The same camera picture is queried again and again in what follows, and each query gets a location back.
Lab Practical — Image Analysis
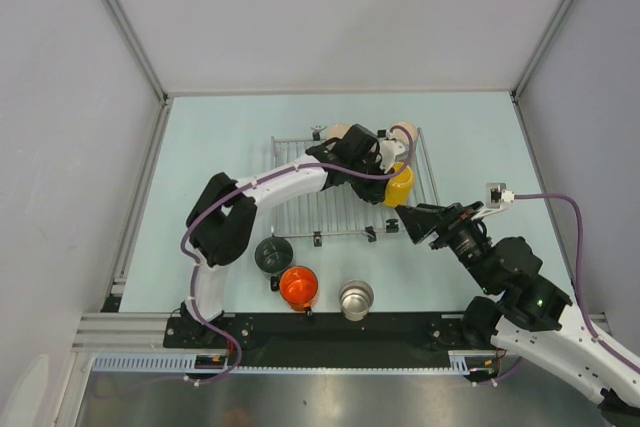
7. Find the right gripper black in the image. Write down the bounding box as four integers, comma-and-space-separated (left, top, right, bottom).
392, 200, 497, 293

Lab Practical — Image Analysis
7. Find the dark green mug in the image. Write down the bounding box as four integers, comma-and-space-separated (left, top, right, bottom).
254, 237, 294, 276

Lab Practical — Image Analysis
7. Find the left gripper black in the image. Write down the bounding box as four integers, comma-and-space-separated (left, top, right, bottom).
347, 152, 395, 203

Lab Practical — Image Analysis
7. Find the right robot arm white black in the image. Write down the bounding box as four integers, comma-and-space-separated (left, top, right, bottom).
396, 202, 639, 426

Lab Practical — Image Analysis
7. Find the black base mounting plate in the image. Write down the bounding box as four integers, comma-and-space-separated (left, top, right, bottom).
162, 311, 521, 370

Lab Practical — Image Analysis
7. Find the beige floral mug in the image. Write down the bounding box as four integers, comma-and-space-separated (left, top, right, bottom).
386, 121, 418, 148

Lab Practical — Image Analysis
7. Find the orange mug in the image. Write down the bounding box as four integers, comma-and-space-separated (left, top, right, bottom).
270, 265, 319, 317

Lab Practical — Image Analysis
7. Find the white slotted cable duct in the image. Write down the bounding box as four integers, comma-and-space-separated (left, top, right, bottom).
92, 352, 497, 376

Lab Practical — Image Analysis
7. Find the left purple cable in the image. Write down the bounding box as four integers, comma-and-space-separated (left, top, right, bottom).
179, 124, 416, 388

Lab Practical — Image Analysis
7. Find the yellow mug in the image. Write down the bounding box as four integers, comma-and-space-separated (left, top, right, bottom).
383, 162, 415, 208

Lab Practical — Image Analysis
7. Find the metal wire dish rack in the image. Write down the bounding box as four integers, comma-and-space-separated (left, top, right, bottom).
269, 129, 440, 247

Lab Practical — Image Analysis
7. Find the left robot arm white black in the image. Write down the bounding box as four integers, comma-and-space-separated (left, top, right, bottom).
180, 123, 416, 347

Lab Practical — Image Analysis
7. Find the stainless steel cup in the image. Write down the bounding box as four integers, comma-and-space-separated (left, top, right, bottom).
339, 280, 375, 322

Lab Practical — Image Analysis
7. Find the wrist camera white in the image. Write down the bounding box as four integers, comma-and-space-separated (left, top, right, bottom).
471, 183, 515, 221
379, 139, 407, 173

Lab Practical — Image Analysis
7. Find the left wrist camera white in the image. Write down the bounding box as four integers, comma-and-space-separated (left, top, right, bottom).
379, 139, 407, 173

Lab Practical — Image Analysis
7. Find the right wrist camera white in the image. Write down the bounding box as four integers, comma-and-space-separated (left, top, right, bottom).
471, 183, 515, 221

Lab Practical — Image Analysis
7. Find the plain beige mug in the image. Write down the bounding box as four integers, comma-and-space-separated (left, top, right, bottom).
326, 123, 352, 141

